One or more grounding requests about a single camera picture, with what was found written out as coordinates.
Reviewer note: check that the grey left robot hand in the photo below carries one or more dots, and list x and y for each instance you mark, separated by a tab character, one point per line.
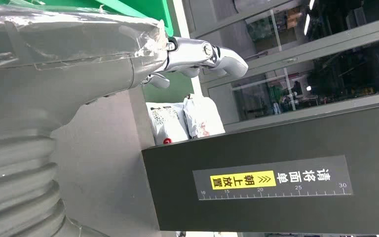
62	49

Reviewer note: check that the white parcel bag QR label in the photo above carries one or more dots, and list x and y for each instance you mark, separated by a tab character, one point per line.
166	121

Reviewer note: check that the flat white parcel bag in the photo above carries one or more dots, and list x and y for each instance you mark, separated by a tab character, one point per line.
204	114

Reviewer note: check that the black inbound scanner machine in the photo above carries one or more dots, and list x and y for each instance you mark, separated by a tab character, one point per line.
274	140

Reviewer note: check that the green plastic crate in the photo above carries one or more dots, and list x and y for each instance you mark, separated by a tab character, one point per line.
143	9

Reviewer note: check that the ruler label sticker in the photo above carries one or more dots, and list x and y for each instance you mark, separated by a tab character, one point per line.
307	176

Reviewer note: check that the glass partition grey frame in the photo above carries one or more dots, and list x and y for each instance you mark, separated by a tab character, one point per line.
340	42

